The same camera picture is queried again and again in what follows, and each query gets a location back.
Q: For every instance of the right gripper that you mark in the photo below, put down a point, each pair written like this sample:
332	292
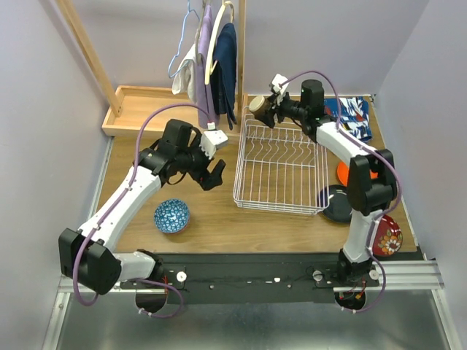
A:
276	109

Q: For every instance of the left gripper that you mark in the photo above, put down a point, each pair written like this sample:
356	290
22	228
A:
203	171

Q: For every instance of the white metal cup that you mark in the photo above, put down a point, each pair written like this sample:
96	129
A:
256	106

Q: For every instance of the blue patterned bowl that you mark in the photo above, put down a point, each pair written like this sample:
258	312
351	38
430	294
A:
172	216

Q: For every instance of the white wire dish rack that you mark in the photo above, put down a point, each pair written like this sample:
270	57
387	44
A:
280	169

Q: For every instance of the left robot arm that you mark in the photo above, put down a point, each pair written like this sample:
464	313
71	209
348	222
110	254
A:
87	255

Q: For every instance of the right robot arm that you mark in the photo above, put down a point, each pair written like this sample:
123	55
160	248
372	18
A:
372	183

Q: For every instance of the wooden clothes rack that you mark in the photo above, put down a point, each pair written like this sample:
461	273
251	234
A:
129	105

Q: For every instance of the navy hanging garment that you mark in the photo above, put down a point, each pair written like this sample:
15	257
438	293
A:
223	78

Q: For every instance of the cream wooden hanger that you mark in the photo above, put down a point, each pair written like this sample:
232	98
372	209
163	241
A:
210	63

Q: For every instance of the blue patterned folded cloth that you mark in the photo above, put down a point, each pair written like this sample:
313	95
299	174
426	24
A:
354	115

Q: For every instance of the grey hanger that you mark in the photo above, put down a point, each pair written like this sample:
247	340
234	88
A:
206	16

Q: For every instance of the white hanging garment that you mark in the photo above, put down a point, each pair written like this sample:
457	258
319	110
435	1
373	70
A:
184	80

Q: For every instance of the orange plate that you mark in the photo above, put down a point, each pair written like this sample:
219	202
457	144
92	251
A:
342	172

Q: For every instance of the red floral plate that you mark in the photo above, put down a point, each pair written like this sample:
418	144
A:
388	239

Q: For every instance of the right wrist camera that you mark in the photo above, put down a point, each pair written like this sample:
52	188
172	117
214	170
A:
278	88

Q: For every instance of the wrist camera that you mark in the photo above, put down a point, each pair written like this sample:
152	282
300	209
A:
212	140
278	88

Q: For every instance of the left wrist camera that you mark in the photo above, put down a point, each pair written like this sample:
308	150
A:
212	140

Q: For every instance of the light blue wire hanger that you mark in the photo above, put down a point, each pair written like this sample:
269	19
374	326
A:
189	11

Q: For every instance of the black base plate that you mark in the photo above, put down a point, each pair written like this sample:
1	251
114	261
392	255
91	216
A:
249	265

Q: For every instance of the aluminium rail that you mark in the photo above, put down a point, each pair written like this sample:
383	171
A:
392	275

